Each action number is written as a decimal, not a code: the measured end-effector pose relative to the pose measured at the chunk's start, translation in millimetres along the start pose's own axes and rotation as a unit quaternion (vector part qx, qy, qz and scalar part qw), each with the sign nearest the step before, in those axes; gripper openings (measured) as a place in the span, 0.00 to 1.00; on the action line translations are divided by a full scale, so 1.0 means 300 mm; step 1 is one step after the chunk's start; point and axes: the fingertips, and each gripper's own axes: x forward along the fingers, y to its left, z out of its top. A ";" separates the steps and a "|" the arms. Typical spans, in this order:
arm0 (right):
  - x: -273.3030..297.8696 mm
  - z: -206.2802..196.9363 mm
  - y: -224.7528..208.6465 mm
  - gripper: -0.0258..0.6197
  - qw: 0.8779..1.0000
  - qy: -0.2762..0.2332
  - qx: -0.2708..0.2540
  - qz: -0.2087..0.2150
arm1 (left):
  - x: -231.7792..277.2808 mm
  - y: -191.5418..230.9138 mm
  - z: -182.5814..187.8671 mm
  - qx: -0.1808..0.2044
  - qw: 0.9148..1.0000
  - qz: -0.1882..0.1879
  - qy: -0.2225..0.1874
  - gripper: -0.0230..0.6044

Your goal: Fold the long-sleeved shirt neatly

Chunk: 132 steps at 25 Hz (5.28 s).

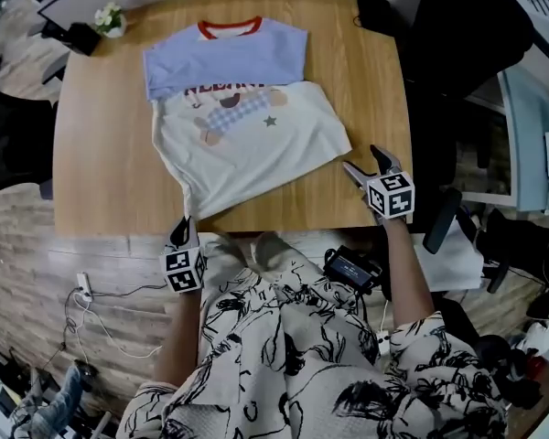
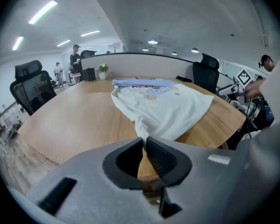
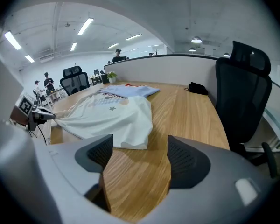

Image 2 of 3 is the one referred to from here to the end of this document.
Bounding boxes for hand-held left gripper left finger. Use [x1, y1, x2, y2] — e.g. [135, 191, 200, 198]
[29, 136, 163, 224]

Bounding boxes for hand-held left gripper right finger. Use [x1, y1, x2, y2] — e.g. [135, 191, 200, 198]
[146, 136, 243, 224]

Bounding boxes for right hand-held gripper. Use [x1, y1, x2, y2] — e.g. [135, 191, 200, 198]
[217, 68, 254, 105]

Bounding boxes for white and blue t-shirt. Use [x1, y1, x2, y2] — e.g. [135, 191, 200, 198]
[111, 77, 215, 141]

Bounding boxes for person's right forearm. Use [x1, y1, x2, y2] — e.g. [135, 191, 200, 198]
[244, 80, 263, 99]

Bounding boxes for black mesh office chair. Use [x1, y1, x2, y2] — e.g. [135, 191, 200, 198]
[9, 60, 57, 116]
[192, 53, 220, 95]
[80, 49, 98, 58]

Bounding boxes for flat black box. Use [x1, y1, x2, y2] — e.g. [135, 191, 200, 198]
[176, 75, 193, 84]

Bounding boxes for black square holder box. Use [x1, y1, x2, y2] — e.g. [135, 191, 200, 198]
[81, 67, 97, 82]

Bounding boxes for potted white flower plant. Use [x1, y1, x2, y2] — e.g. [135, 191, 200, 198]
[97, 63, 110, 80]

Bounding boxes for group of ceiling tube lights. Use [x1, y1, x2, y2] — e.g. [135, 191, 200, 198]
[12, 0, 101, 51]

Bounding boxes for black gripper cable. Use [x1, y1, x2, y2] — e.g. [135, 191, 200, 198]
[244, 97, 259, 138]

